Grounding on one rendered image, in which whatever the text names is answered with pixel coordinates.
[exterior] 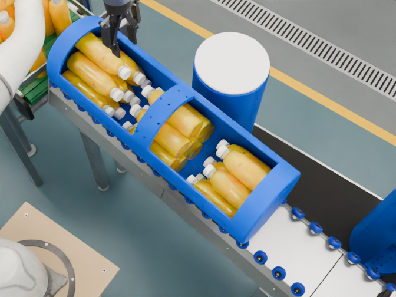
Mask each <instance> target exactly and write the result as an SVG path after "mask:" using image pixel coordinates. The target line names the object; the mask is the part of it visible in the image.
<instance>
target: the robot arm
mask: <svg viewBox="0 0 396 297"><path fill-rule="evenodd" d="M102 1H103V2H104V7H105V10H106V11H107V13H106V19H105V20H104V21H102V20H100V21H99V23H98V24H99V25H100V27H101V36H102V43H103V44H104V45H105V46H106V47H107V48H109V49H110V50H112V53H113V54H114V55H115V56H116V57H117V58H120V57H121V56H120V49H119V44H118V42H117V41H116V40H117V33H118V28H119V27H120V24H121V21H122V20H123V19H124V18H125V19H126V20H127V22H128V24H127V33H128V40H130V41H131V42H132V43H133V44H134V45H136V43H137V40H136V33H137V29H139V26H138V25H137V24H138V23H140V22H141V15H140V9H139V1H140V0H102ZM130 9H131V13H132V15H131V14H130V11H129V10H130ZM132 16H133V17H132ZM109 23H110V25H109ZM44 39H45V17H44V9H43V4H42V0H15V28H14V31H13V33H12V35H11V36H10V37H9V38H8V39H7V40H6V41H4V42H3V43H2V44H0V115H1V114H2V112H3V111H4V109H5V108H6V106H7V105H8V104H9V102H10V101H11V100H12V99H13V97H14V95H15V93H16V92H17V90H18V88H19V86H20V85H21V83H22V81H23V80H24V78H25V77H26V75H27V73H28V72H29V70H30V69H31V67H32V66H33V64H34V62H35V61H36V59H37V58H38V56H39V54H40V52H41V49H42V46H43V44H44ZM67 282H68V279H67V278H66V276H64V275H62V274H59V273H56V272H55V271H54V270H52V269H51V268H50V267H48V266H47V265H46V264H44V263H43V262H42V261H40V260H39V258H38V257H37V256H36V255H35V254H34V253H33V252H32V251H31V250H29V249H28V248H27V247H25V246H24V245H22V244H20V243H17V242H13V241H10V240H7V239H4V238H2V237H0V297H54V296H55V294H56V293H57V292H58V291H59V290H60V289H61V288H63V287H64V286H65V285H66V284H67Z"/></svg>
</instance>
